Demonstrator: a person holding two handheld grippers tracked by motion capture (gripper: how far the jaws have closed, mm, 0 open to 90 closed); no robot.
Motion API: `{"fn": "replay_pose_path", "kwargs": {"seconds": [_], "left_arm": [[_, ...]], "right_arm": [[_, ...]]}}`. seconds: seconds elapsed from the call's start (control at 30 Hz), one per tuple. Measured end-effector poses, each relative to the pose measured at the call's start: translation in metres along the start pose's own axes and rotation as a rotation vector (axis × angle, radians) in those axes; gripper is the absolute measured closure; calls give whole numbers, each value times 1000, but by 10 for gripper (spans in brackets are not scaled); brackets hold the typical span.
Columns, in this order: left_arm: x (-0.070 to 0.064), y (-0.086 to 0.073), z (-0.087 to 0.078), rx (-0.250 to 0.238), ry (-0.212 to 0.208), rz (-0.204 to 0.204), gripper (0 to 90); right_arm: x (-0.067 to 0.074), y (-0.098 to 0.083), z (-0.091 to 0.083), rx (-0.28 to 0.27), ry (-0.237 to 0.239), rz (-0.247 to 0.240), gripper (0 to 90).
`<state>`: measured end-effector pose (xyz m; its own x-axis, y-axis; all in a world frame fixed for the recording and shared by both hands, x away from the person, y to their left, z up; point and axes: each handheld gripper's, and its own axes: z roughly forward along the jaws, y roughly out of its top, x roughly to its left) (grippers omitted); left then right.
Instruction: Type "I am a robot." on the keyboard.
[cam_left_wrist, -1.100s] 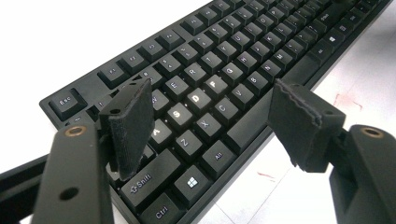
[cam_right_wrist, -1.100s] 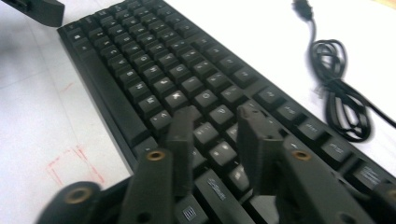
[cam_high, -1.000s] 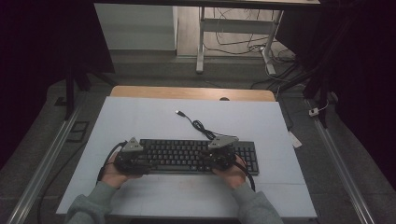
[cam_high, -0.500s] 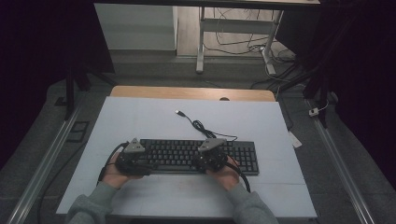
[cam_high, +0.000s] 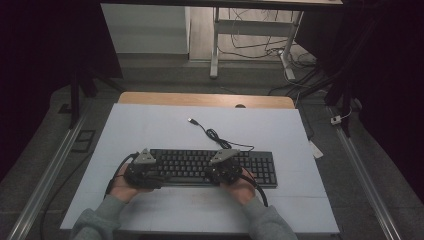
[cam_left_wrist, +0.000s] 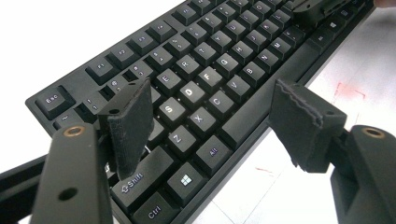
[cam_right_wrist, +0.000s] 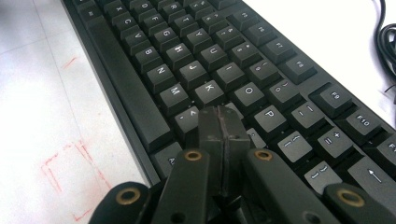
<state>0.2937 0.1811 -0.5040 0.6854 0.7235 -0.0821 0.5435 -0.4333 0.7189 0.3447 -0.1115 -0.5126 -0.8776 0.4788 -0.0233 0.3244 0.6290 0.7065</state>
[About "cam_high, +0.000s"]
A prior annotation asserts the white panel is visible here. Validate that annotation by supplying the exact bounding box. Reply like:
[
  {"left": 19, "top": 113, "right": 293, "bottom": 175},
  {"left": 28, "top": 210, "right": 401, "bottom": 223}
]
[{"left": 100, "top": 3, "right": 191, "bottom": 55}]

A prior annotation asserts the black keyboard cable with plug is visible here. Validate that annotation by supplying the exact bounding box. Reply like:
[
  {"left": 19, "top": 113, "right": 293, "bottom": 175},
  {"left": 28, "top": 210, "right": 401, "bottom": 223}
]
[{"left": 187, "top": 117, "right": 255, "bottom": 152}]

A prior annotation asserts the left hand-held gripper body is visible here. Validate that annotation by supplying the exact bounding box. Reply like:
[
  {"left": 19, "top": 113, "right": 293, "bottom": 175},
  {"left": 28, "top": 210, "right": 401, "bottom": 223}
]
[{"left": 124, "top": 148, "right": 157, "bottom": 188}]

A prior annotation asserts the right hand-held gripper black cable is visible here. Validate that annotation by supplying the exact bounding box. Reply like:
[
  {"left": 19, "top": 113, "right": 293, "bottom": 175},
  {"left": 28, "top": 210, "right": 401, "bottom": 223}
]
[{"left": 237, "top": 172, "right": 270, "bottom": 208}]

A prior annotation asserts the wooden table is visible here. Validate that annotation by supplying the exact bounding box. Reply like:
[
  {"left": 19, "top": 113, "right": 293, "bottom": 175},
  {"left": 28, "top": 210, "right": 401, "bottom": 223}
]
[{"left": 117, "top": 91, "right": 297, "bottom": 110}]

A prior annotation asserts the white paper tag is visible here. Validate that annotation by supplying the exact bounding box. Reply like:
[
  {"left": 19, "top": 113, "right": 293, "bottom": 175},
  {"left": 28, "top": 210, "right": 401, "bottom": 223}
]
[{"left": 307, "top": 139, "right": 325, "bottom": 160}]

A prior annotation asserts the tangle of floor cables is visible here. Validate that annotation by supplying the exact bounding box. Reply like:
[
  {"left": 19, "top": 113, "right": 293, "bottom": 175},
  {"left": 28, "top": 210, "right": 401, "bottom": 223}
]
[{"left": 217, "top": 8, "right": 332, "bottom": 98}]

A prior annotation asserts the white-legged desk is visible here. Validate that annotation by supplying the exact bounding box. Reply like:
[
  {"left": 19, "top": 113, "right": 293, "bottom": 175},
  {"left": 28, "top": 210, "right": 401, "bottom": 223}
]
[{"left": 99, "top": 0, "right": 344, "bottom": 81}]

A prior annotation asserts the person's right hand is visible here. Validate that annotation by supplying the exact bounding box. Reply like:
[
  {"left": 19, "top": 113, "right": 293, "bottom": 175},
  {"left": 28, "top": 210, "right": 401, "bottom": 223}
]
[{"left": 221, "top": 168, "right": 258, "bottom": 206}]

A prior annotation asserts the black keyboard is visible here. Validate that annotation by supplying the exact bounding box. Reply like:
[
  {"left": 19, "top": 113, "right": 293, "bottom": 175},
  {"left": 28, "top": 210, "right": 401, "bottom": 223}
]
[{"left": 146, "top": 148, "right": 279, "bottom": 189}]

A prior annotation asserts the white board table cover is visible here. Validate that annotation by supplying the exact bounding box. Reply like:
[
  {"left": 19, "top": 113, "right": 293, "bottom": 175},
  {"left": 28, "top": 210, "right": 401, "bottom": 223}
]
[{"left": 59, "top": 102, "right": 341, "bottom": 235}]

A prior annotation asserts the black floor cable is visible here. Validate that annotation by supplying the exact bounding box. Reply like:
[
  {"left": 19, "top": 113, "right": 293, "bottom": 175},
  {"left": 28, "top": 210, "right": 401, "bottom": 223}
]
[{"left": 39, "top": 151, "right": 95, "bottom": 240}]

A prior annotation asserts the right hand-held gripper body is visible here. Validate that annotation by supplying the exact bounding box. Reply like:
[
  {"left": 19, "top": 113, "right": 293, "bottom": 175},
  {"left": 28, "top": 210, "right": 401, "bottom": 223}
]
[{"left": 209, "top": 148, "right": 244, "bottom": 186}]

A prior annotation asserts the person's left hand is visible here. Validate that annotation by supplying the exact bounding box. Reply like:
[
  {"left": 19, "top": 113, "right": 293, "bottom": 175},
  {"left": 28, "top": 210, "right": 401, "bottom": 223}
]
[{"left": 109, "top": 164, "right": 155, "bottom": 204}]

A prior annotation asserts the dark curtain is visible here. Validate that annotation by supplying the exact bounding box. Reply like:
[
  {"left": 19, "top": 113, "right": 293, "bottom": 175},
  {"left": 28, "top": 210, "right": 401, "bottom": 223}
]
[
  {"left": 294, "top": 0, "right": 424, "bottom": 205},
  {"left": 0, "top": 0, "right": 123, "bottom": 183}
]

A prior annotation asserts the aluminium floor rail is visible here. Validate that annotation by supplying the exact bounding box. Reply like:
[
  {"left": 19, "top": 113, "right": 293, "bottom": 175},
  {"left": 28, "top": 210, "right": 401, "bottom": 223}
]
[
  {"left": 6, "top": 99, "right": 92, "bottom": 240},
  {"left": 327, "top": 105, "right": 403, "bottom": 240}
]

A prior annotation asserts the black metal stand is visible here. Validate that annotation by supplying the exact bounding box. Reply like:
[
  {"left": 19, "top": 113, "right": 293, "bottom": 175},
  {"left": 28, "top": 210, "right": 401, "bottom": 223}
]
[
  {"left": 58, "top": 64, "right": 126, "bottom": 130},
  {"left": 293, "top": 63, "right": 362, "bottom": 138}
]

